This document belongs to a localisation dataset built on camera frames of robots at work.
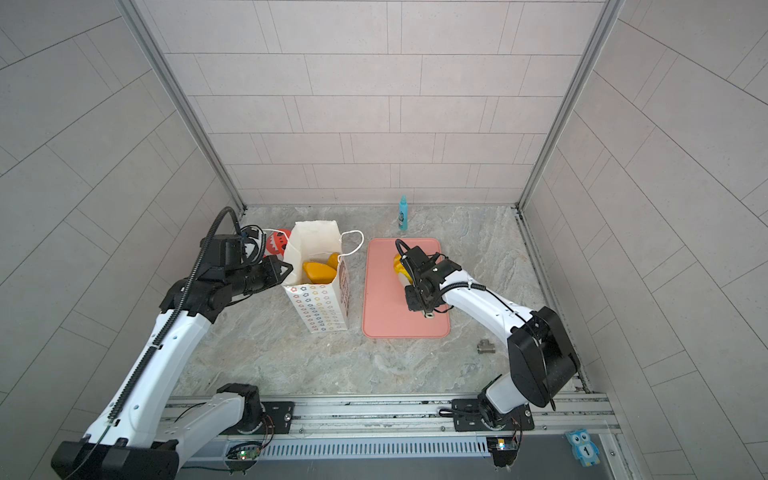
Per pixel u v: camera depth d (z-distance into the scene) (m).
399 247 0.71
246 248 0.62
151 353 0.42
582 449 0.66
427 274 0.61
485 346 0.81
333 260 0.87
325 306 0.73
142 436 0.38
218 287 0.50
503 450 0.68
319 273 0.81
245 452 0.65
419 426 0.71
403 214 1.05
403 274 0.91
